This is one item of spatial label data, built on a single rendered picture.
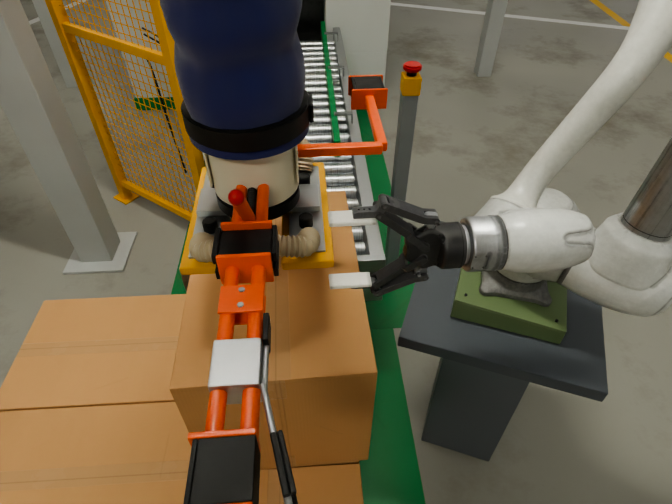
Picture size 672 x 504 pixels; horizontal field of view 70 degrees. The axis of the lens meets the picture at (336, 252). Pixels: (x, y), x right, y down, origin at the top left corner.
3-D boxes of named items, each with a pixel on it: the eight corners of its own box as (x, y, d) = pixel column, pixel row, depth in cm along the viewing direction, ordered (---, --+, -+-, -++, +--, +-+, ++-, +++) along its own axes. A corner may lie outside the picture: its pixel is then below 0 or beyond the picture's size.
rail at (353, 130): (332, 54, 347) (332, 27, 334) (340, 54, 347) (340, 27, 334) (367, 293, 180) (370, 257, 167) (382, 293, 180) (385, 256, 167)
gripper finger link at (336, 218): (376, 225, 71) (376, 221, 70) (329, 227, 70) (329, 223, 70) (373, 212, 73) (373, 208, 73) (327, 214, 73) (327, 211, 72)
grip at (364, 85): (347, 94, 122) (348, 75, 118) (381, 93, 122) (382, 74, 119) (351, 110, 116) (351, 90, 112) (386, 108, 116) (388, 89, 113)
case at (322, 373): (225, 293, 161) (203, 197, 134) (343, 285, 164) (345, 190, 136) (207, 475, 118) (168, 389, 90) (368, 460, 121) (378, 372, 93)
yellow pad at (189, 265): (203, 173, 115) (199, 155, 111) (245, 171, 115) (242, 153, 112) (180, 276, 90) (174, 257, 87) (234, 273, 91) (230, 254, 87)
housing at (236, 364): (216, 359, 65) (210, 339, 62) (267, 356, 65) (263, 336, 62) (210, 406, 60) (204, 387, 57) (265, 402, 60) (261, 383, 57)
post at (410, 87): (383, 258, 251) (401, 71, 183) (396, 258, 252) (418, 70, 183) (385, 268, 246) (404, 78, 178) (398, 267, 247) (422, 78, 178)
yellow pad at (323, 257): (282, 170, 116) (281, 152, 112) (324, 168, 116) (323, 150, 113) (282, 270, 91) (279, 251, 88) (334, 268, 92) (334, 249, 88)
